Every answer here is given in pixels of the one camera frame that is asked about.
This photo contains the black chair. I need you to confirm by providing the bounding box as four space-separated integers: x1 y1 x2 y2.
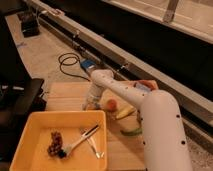
0 79 46 162

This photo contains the black cable coil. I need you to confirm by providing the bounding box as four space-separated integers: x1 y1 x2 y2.
57 52 93 83

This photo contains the orange fruit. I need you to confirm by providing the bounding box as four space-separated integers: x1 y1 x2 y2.
106 99 117 112

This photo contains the long metal rail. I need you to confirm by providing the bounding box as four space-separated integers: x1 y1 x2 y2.
25 0 213 127

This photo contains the black box on floor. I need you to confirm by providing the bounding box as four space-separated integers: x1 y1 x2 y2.
21 13 40 37

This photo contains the yellow plastic tray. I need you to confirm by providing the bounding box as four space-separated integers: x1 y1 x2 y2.
9 111 107 171

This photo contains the dark grape bunch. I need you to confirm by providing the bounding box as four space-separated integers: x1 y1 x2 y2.
47 131 66 158

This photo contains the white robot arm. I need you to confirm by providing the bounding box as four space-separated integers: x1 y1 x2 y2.
84 69 193 171

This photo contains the blue sponge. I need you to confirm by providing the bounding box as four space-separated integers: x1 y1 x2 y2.
135 84 149 92

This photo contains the silver fork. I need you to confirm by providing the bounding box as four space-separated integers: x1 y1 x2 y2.
79 128 104 159

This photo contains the terracotta bowl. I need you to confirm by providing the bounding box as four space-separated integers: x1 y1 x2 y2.
134 80 158 91

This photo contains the green chili pepper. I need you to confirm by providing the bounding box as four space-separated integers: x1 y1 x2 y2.
120 127 142 136

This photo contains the blue power box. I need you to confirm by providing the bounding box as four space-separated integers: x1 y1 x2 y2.
80 59 98 72

